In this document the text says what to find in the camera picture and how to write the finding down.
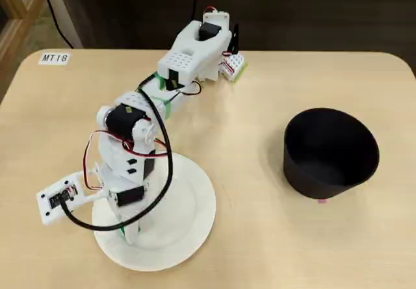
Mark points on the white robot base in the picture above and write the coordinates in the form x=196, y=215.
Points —
x=234, y=63

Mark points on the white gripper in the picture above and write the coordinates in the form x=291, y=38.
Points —
x=127, y=198

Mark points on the white MT18 label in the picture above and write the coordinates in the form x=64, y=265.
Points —
x=54, y=58

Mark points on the white paper plate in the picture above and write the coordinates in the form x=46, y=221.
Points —
x=182, y=211

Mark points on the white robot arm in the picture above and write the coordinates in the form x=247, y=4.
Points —
x=195, y=52

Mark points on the wooden shelf unit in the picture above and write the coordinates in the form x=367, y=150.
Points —
x=19, y=26

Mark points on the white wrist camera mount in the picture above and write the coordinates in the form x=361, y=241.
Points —
x=55, y=201

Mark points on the grey furniture leg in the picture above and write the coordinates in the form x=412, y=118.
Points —
x=65, y=16

